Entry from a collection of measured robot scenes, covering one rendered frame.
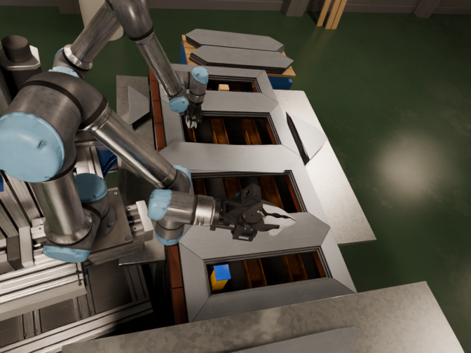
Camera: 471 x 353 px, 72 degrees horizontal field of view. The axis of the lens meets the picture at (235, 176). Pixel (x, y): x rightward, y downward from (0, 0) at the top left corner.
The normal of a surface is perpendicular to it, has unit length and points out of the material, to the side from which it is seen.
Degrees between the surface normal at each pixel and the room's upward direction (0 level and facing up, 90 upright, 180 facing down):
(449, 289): 0
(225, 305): 0
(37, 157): 83
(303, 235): 0
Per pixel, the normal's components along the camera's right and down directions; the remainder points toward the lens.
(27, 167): 0.00, 0.71
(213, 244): 0.23, -0.59
